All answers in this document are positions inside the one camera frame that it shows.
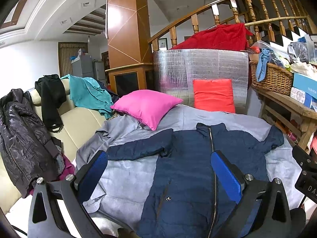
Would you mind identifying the wooden cabinet at pillar base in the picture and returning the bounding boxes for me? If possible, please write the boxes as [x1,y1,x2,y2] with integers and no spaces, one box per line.
[105,63,155,97]

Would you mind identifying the wooden side table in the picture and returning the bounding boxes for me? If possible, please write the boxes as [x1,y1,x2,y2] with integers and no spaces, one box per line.
[253,86,316,153]

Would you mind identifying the blue cardboard box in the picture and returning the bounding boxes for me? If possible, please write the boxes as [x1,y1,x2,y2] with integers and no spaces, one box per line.
[293,73,317,99]

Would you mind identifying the magenta garment under jacket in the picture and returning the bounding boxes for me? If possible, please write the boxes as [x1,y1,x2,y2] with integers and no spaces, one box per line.
[25,152,75,195]

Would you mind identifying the black garment on sofa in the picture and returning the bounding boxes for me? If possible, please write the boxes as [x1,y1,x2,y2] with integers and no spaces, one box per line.
[35,74,67,133]

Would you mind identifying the pink pillow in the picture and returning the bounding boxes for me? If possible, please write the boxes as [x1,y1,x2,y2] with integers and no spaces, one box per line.
[111,89,183,131]

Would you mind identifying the plastic bag on table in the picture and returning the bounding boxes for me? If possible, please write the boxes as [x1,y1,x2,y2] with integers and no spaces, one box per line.
[287,42,308,63]

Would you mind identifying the wicker basket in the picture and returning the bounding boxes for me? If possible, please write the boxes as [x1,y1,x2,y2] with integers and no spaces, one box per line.
[249,61,294,96]

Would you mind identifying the silver foil insulation sheet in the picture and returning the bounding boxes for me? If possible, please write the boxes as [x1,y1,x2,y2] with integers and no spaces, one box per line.
[153,49,249,114]

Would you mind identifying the brown wooden pillar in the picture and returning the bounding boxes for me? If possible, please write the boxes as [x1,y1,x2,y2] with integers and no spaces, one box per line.
[107,0,152,68]

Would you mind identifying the wooden stair railing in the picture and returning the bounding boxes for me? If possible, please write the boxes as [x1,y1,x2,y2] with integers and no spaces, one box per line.
[148,0,316,51]

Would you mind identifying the navy blue puffer jacket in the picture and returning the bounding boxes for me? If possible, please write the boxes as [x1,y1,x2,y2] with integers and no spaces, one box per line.
[108,123,284,237]

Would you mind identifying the light blue cloth in basket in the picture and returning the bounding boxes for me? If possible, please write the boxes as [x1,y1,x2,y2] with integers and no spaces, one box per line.
[256,48,274,82]

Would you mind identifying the red-orange pillow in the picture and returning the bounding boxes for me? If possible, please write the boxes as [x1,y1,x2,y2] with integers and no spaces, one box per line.
[193,79,235,113]

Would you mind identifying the teal garment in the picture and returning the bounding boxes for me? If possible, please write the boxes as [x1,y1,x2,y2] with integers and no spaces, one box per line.
[61,74,113,119]

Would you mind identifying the cream leather sofa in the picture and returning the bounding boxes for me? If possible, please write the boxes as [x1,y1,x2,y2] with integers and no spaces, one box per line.
[0,79,106,214]

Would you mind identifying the black shiny puffer jacket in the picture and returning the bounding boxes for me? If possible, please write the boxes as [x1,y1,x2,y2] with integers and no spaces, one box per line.
[1,89,66,198]

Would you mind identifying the grey refrigerator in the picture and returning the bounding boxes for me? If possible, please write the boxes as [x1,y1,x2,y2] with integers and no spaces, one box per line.
[71,54,94,77]

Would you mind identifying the red cloth on railing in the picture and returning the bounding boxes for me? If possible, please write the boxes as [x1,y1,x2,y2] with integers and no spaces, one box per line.
[171,23,253,51]

